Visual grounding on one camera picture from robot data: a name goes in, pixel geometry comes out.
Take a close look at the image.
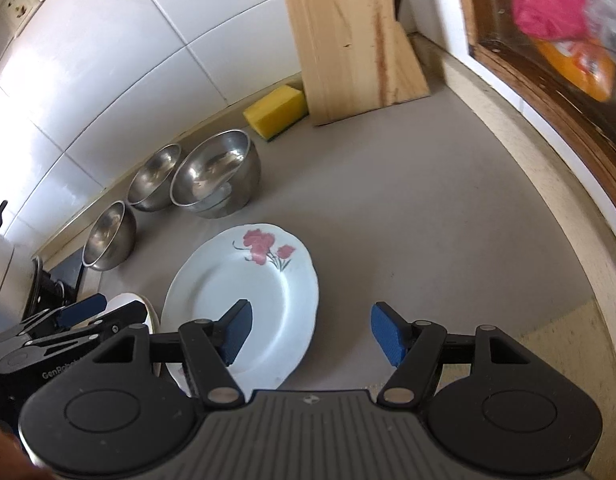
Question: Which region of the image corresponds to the wooden cutting board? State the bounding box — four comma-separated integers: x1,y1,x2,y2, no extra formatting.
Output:
277,0,431,127

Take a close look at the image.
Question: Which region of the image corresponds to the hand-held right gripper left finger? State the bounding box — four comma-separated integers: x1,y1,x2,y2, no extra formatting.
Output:
90,299,253,408

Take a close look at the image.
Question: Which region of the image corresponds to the medium steel bowl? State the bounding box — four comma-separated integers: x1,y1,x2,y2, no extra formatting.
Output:
127,143,183,212

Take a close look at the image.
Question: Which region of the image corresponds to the yellow sponge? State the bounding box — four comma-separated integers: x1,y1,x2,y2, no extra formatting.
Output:
243,85,309,142

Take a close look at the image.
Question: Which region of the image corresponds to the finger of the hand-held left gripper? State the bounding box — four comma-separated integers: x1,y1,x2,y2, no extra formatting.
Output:
0,294,108,345
27,300,150,350

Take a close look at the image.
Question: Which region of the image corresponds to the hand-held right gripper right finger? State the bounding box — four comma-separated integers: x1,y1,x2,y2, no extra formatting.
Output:
371,302,534,408

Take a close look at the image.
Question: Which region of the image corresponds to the small steel bowl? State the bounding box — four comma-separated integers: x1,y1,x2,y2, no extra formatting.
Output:
82,201,138,272

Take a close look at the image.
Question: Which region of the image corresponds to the white floral plate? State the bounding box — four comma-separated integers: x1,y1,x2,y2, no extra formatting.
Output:
160,223,319,398

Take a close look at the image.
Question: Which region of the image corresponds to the orange packet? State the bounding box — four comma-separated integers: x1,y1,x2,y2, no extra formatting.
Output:
532,35,616,103

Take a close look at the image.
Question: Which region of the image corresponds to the large steel bowl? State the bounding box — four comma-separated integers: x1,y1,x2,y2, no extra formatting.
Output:
170,130,262,219

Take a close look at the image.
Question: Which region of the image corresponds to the plain white plate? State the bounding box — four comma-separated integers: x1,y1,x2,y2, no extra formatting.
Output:
108,292,162,376

